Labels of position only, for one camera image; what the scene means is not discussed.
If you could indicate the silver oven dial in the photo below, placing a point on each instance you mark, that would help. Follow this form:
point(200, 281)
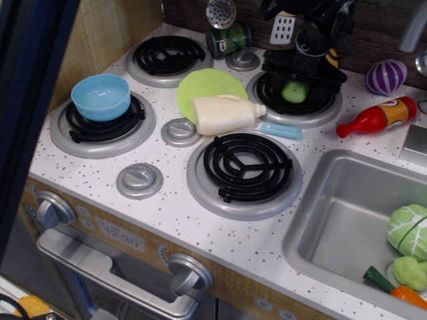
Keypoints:
point(53, 210)
point(188, 274)

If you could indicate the silver oven door handle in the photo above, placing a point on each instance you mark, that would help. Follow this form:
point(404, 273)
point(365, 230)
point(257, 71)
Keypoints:
point(103, 289)

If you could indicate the right silver oven dial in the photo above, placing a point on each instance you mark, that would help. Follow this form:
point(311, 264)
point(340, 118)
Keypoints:
point(188, 274)

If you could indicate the small green toy vegetable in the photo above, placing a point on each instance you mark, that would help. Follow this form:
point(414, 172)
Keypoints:
point(410, 272)

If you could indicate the red toy ketchup bottle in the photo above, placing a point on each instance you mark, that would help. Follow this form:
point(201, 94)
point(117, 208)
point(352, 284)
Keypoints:
point(380, 117)

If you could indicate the silver stovetop knob middle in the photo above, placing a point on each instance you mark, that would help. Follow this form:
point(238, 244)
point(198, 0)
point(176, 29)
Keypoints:
point(180, 133)

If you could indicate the yellow toy corn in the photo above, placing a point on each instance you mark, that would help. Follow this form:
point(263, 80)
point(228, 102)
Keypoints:
point(332, 57)

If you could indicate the silver stovetop knob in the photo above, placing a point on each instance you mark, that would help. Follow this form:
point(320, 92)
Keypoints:
point(180, 133)
point(244, 60)
point(139, 181)

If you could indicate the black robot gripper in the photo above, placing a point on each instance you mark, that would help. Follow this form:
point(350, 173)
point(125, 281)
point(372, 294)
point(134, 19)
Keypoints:
point(306, 62)

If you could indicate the front right stove burner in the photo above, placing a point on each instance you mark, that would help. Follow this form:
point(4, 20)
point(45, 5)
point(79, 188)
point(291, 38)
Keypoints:
point(244, 177)

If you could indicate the back right stove burner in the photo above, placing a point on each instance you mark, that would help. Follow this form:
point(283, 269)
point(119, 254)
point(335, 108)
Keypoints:
point(305, 121)

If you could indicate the front left stove burner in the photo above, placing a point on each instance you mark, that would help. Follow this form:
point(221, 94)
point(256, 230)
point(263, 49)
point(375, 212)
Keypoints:
point(80, 137)

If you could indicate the purple striped toy onion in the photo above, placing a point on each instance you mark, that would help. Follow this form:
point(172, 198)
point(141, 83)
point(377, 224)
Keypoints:
point(385, 77)

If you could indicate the silver toy sink basin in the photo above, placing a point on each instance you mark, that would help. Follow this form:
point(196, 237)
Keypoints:
point(339, 229)

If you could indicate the stove burner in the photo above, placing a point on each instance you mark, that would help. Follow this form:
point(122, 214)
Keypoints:
point(164, 61)
point(244, 177)
point(305, 121)
point(80, 137)

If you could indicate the green toy cabbage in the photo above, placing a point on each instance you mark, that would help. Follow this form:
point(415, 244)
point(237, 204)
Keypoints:
point(406, 231)

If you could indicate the light green plastic plate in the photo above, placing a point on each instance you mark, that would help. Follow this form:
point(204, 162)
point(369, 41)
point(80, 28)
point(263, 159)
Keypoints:
point(206, 82)

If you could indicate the left silver oven dial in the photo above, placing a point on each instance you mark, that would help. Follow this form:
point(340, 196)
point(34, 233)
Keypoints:
point(53, 210)

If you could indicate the silver stovetop knob back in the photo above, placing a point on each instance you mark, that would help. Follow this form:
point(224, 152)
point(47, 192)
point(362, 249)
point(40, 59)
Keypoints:
point(244, 60)

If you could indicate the blue handled toy knife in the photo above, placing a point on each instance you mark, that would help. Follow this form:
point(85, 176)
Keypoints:
point(276, 130)

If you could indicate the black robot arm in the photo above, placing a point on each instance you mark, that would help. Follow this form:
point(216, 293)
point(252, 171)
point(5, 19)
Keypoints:
point(325, 24)

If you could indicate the green toy food can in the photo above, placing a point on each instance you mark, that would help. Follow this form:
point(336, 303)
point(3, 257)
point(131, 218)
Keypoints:
point(222, 42)

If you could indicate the hanging silver strainer ladle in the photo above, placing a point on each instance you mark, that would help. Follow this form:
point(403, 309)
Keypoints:
point(221, 14)

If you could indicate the yellow object on floor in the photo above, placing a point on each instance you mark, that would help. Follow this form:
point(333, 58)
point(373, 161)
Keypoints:
point(33, 306)

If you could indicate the back left stove burner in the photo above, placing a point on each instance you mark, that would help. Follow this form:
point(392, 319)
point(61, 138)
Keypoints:
point(164, 61)

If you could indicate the orange toy carrot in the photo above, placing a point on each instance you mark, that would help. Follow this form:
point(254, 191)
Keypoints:
point(404, 293)

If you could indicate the hanging silver slotted spatula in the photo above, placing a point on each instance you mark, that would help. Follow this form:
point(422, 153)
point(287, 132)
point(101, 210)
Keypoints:
point(283, 28)

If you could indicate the light blue plastic bowl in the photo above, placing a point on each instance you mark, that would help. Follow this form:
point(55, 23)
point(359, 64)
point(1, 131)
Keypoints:
point(103, 97)

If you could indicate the silver stovetop knob front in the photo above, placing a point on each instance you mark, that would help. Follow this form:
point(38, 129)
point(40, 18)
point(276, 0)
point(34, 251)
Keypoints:
point(139, 181)

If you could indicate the silver toy faucet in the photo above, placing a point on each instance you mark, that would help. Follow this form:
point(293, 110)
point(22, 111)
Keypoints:
point(412, 34)

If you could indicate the cream toy milk jug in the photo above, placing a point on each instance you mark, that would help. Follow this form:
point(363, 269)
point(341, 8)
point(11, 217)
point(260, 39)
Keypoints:
point(224, 113)

